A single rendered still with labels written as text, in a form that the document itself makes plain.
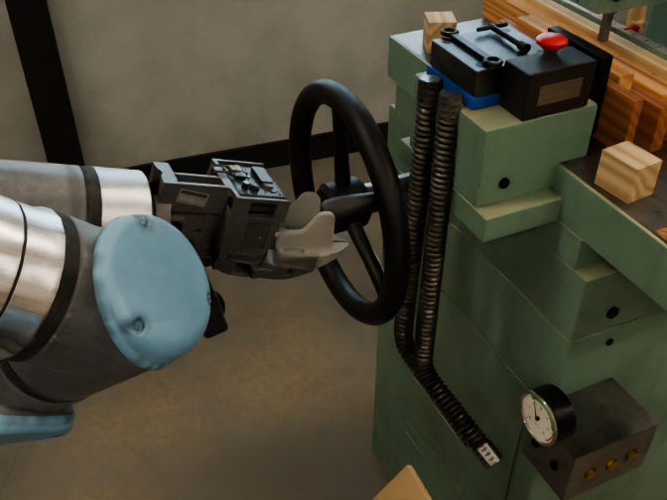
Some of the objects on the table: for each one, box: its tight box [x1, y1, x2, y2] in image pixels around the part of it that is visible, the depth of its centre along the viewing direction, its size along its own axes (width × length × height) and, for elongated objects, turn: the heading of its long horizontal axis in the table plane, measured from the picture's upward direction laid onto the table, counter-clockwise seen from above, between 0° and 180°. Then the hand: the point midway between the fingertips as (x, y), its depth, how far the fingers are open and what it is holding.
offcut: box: [595, 141, 662, 204], centre depth 74 cm, size 4×3×4 cm
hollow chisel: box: [598, 14, 613, 43], centre depth 90 cm, size 1×1×5 cm
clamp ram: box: [548, 26, 613, 135], centre depth 82 cm, size 9×8×9 cm
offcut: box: [423, 11, 458, 54], centre depth 101 cm, size 4×4×4 cm
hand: (333, 249), depth 77 cm, fingers closed
